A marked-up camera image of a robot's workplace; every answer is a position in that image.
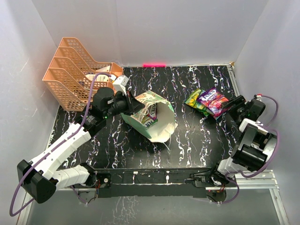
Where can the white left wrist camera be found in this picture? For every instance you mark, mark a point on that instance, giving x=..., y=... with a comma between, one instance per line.
x=120, y=84

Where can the green Fox's candy bag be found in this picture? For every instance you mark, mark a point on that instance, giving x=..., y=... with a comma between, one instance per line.
x=205, y=110

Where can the green paper gift bag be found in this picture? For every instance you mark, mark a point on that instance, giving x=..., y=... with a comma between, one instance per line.
x=162, y=130

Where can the green spring tea candy bag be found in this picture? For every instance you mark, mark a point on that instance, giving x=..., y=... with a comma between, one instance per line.
x=192, y=99

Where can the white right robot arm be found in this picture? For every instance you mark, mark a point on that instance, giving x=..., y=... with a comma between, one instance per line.
x=249, y=156

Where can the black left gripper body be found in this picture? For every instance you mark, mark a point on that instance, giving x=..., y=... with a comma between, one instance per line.
x=121, y=104

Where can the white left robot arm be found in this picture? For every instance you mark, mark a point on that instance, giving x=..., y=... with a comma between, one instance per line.
x=41, y=176

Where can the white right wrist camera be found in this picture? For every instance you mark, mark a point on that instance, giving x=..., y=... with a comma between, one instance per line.
x=256, y=125

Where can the white labelled packet in organizer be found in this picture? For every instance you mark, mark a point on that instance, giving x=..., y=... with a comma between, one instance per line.
x=99, y=78

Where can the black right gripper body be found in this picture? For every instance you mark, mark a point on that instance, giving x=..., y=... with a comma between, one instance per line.
x=239, y=110

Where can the pink tape strip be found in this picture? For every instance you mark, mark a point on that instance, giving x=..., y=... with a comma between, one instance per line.
x=155, y=65

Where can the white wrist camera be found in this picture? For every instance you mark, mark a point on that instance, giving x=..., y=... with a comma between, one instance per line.
x=256, y=125
x=120, y=84

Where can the orange plastic file organizer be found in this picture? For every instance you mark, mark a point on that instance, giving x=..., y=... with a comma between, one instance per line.
x=69, y=74

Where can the purple Fox's berries candy bag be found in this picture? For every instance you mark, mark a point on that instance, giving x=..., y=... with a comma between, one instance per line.
x=212, y=99

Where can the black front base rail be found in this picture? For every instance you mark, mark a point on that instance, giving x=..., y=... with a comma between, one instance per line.
x=153, y=182

